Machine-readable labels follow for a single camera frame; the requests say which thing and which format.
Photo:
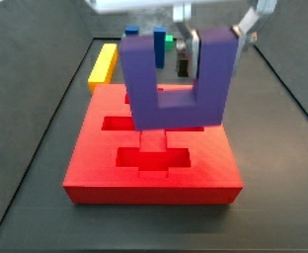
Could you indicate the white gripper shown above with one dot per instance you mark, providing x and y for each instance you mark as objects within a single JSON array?
[{"x": 180, "y": 18}]

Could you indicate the black angle fixture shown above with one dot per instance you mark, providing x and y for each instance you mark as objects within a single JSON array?
[{"x": 181, "y": 60}]

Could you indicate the blue U-shaped block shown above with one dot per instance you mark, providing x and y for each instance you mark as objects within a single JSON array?
[{"x": 159, "y": 39}]

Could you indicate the red board with slots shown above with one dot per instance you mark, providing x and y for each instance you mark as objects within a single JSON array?
[{"x": 179, "y": 167}]

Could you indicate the purple U-shaped block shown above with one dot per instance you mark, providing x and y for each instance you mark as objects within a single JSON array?
[{"x": 179, "y": 107}]

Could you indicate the green stepped block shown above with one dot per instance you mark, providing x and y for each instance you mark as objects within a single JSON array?
[{"x": 168, "y": 42}]

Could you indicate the yellow long block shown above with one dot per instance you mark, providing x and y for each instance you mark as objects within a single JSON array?
[{"x": 104, "y": 66}]

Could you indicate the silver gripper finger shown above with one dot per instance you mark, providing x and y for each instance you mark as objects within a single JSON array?
[{"x": 247, "y": 28}]

